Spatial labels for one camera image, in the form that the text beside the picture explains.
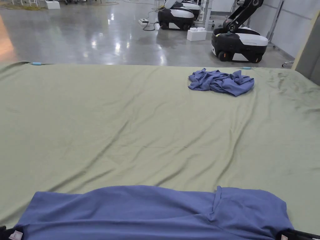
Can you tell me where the bed with pale green sheet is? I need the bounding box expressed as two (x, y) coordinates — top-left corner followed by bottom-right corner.
(0, 61), (320, 240)

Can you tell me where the black and white wheeled robot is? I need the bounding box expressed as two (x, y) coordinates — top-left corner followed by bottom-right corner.
(157, 0), (195, 31)
(211, 0), (269, 63)
(182, 0), (202, 20)

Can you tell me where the white desk frame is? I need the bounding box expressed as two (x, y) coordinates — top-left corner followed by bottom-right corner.
(199, 0), (216, 28)

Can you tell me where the blue shirt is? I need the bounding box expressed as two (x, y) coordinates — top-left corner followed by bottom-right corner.
(10, 185), (295, 240)
(188, 68), (255, 98)

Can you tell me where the crumpled blue shirt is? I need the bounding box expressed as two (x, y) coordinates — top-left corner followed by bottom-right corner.
(188, 68), (255, 98)

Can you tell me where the black cable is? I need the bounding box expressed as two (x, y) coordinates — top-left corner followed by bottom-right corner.
(142, 10), (160, 32)

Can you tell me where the grey padded headboard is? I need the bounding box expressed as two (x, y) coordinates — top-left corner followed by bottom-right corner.
(293, 10), (320, 87)

